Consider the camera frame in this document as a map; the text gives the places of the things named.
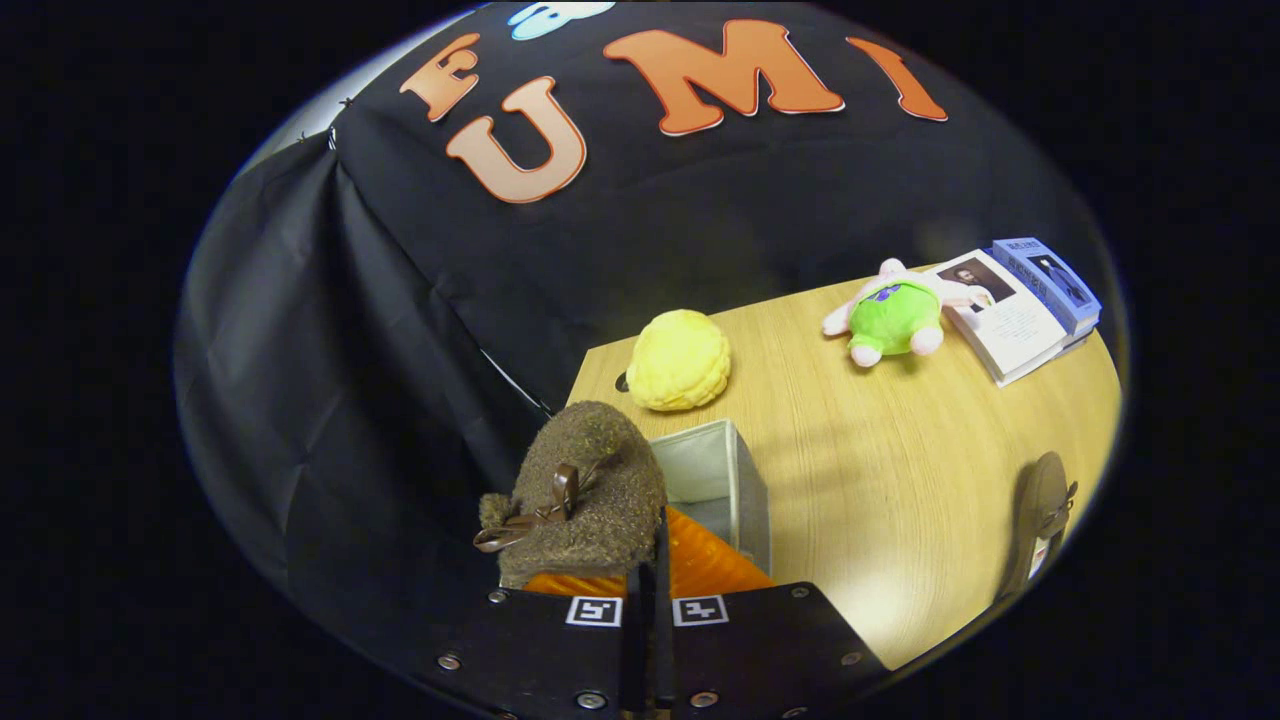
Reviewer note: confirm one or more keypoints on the brown fleece shoe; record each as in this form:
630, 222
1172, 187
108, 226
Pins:
600, 470
1042, 495

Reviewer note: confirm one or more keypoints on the white cover book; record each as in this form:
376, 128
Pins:
1015, 330

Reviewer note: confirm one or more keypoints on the grey fabric storage box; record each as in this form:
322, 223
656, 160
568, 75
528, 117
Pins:
745, 490

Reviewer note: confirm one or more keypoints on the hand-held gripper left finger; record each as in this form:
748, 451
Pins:
638, 650

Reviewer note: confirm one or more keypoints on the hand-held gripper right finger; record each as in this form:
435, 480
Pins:
664, 640

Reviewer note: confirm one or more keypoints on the black backdrop cloth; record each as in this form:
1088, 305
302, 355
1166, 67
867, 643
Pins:
400, 350

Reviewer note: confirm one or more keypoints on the yellow plush toy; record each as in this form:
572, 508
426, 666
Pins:
680, 360

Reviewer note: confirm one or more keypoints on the blue cover book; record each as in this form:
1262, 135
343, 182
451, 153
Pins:
1050, 275

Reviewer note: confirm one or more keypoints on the green and pink plush toy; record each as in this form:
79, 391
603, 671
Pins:
895, 315

